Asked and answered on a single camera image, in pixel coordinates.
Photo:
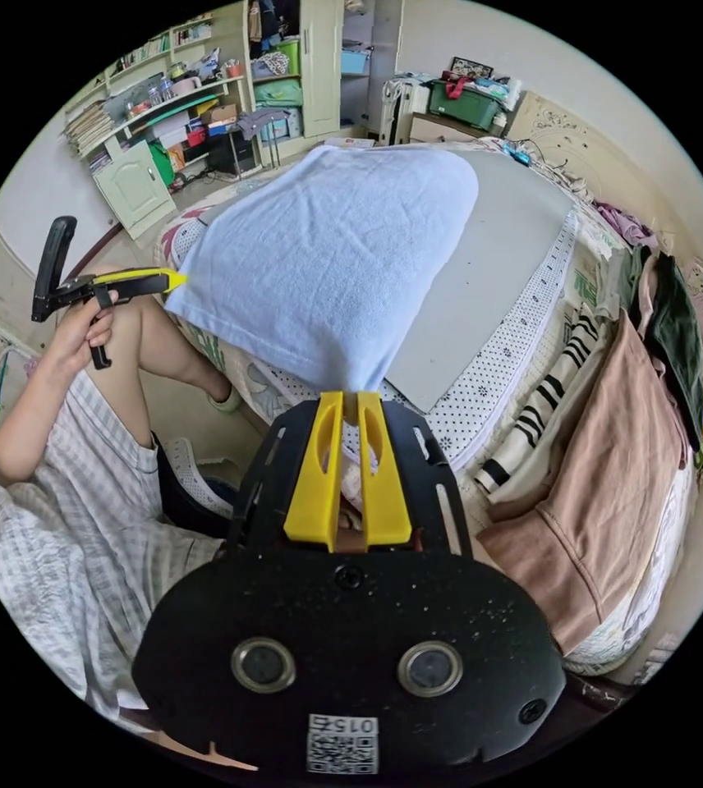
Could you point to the grey flat folding board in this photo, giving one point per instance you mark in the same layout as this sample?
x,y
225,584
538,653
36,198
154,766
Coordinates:
x,y
499,277

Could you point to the green storage box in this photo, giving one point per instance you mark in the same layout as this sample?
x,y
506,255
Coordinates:
x,y
462,104

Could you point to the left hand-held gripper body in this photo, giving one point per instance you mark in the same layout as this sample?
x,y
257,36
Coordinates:
x,y
136,285

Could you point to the white slipper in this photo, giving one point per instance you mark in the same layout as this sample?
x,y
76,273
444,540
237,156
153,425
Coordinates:
x,y
194,471

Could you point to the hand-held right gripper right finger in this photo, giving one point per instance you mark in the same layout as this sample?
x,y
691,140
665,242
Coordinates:
x,y
385,486

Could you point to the person's body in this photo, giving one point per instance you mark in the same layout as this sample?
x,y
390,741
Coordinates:
x,y
80,505

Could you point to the stool with grey cloth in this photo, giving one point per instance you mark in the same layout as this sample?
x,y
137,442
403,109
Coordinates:
x,y
262,126

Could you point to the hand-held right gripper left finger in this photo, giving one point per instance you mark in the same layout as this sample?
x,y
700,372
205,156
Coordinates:
x,y
313,480

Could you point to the blue long sleeve shirt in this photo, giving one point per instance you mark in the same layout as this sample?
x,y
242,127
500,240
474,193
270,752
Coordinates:
x,y
327,258

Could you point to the bed with printed sheet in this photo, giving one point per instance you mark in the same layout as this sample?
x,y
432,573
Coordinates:
x,y
493,394

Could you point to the pale green wardrobe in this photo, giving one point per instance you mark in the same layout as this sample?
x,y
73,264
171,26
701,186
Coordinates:
x,y
321,68

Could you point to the pile of clothes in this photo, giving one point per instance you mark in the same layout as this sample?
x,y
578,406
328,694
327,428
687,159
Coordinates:
x,y
604,462

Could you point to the person's left hand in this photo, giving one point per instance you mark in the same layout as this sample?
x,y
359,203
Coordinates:
x,y
74,335

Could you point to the pale green desk shelf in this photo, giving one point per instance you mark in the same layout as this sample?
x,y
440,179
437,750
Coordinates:
x,y
142,123

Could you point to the white radiator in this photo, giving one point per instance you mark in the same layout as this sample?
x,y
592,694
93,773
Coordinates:
x,y
401,111

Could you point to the person's left forearm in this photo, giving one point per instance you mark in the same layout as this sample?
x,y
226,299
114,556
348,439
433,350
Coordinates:
x,y
25,418

